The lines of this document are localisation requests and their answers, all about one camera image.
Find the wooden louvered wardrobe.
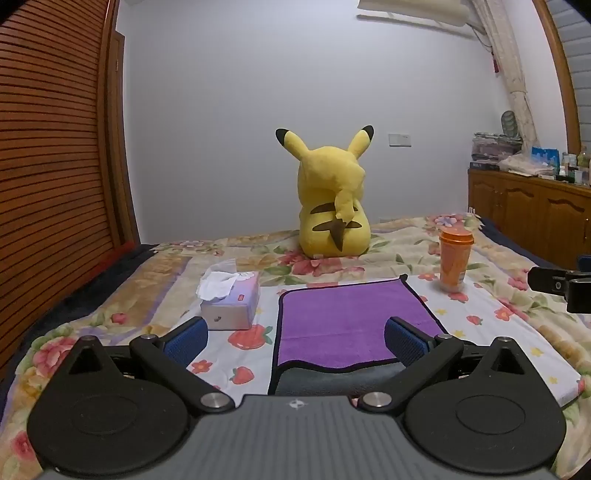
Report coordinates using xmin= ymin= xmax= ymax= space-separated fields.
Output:
xmin=0 ymin=0 xmax=142 ymax=384

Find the purple tissue box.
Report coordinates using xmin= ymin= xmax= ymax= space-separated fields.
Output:
xmin=196 ymin=258 xmax=262 ymax=331

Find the purple towel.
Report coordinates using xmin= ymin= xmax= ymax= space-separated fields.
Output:
xmin=276 ymin=276 xmax=451 ymax=376

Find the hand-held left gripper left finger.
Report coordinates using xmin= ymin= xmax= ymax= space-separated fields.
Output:
xmin=60 ymin=316 xmax=237 ymax=413

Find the beige folded cloth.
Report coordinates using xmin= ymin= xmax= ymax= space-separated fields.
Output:
xmin=500 ymin=154 xmax=558 ymax=179

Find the white air conditioner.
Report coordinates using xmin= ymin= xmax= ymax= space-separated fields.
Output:
xmin=356 ymin=0 xmax=484 ymax=29

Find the wooden window frame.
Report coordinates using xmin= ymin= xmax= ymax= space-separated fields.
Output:
xmin=532 ymin=0 xmax=583 ymax=155

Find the wooden cabinet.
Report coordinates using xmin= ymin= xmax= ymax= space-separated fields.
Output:
xmin=467 ymin=168 xmax=591 ymax=278

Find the yellow plush toy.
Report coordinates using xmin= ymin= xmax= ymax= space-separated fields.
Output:
xmin=276 ymin=124 xmax=375 ymax=258

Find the orange cup with lid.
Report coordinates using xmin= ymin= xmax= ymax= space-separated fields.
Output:
xmin=438 ymin=226 xmax=475 ymax=293

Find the cream lace curtain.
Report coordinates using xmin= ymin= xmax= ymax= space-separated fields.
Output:
xmin=471 ymin=0 xmax=542 ymax=156

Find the dark grey towel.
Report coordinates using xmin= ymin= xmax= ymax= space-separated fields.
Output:
xmin=268 ymin=361 xmax=408 ymax=398

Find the clutter on cabinet top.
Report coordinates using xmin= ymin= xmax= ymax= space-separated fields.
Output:
xmin=471 ymin=132 xmax=525 ymax=169

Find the grey window blind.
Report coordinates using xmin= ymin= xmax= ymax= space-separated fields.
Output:
xmin=550 ymin=0 xmax=591 ymax=153

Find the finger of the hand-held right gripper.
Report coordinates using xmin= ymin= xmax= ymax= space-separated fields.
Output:
xmin=566 ymin=281 xmax=591 ymax=315
xmin=527 ymin=266 xmax=591 ymax=295

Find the floral bed sheet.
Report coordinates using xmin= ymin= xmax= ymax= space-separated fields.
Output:
xmin=0 ymin=212 xmax=591 ymax=480

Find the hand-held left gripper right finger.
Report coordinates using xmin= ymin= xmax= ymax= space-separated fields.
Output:
xmin=356 ymin=316 xmax=532 ymax=413

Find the blue packet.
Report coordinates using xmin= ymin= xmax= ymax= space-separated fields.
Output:
xmin=531 ymin=147 xmax=561 ymax=168

